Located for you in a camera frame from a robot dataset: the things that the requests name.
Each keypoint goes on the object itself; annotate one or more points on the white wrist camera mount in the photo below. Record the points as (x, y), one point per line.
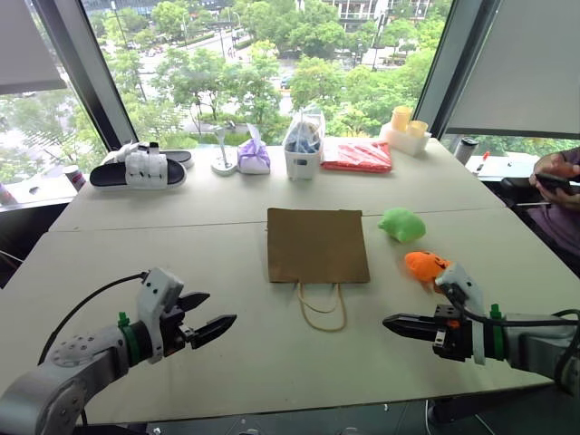
(156, 290)
(462, 278)

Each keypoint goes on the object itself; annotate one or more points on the grey roller blind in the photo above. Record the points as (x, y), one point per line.
(521, 63)
(27, 45)

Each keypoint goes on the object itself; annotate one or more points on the person's bare hand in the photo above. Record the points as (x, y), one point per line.
(555, 165)
(566, 199)

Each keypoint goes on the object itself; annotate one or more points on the dark window frame pillar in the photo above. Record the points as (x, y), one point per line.
(448, 59)
(86, 68)

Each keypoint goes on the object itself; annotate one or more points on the white rectangular box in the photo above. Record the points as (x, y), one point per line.
(403, 141)

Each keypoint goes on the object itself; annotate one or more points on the tall yellow plastic cup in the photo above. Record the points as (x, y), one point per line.
(402, 118)

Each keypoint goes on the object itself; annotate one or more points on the black smartphone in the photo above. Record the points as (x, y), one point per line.
(555, 183)

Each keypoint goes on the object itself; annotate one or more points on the brown paper bag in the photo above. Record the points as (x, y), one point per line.
(317, 247)

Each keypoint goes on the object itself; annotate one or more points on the clear plastic bag with items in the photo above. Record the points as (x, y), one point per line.
(303, 131)

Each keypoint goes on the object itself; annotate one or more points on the red pen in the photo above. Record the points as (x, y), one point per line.
(483, 162)

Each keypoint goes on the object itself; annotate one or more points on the black white slipper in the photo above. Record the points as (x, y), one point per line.
(140, 172)
(179, 156)

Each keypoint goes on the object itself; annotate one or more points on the red plastic package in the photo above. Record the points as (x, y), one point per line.
(358, 156)

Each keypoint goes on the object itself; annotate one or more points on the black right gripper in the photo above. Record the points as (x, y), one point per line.
(455, 340)

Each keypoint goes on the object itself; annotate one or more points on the red white can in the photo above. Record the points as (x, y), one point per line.
(74, 179)

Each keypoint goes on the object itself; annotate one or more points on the orange plush toy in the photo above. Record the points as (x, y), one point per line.
(423, 266)

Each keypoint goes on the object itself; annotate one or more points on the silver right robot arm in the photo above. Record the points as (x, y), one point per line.
(534, 349)

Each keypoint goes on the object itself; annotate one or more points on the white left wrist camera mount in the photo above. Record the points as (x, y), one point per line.
(156, 290)

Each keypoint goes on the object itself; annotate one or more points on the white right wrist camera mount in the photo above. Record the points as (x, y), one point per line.
(462, 278)

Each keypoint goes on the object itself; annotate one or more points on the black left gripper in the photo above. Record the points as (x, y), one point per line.
(174, 333)

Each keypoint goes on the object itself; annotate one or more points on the grey thermos cup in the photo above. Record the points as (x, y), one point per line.
(466, 150)

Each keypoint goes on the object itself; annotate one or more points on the person in purple clothing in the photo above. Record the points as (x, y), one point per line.
(559, 231)

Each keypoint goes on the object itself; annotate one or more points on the short yellow plastic cup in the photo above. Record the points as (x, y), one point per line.
(418, 128)

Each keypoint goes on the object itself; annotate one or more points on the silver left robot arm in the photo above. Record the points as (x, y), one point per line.
(45, 394)

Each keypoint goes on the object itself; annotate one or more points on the white plastic basket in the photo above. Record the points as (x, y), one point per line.
(301, 163)

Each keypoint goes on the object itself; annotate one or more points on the white metal stand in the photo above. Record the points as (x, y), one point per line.
(223, 158)

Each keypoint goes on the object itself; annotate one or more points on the green plush toy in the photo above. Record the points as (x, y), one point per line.
(402, 225)

